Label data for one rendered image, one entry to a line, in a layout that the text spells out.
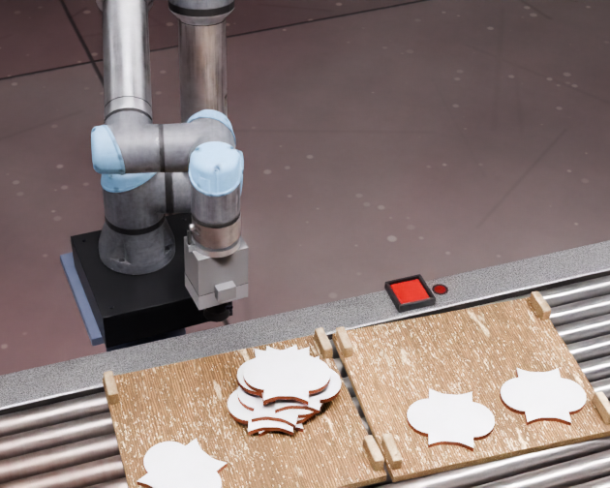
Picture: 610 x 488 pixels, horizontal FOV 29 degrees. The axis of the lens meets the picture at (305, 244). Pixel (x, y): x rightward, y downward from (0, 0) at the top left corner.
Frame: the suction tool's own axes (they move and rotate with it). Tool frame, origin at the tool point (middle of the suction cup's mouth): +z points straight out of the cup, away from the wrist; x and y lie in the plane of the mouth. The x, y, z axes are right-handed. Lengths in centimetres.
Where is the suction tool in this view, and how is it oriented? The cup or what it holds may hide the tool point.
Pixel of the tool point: (216, 313)
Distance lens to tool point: 193.3
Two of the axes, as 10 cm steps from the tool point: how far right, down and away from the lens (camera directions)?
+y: 9.1, -2.4, 3.5
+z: -0.4, 7.7, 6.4
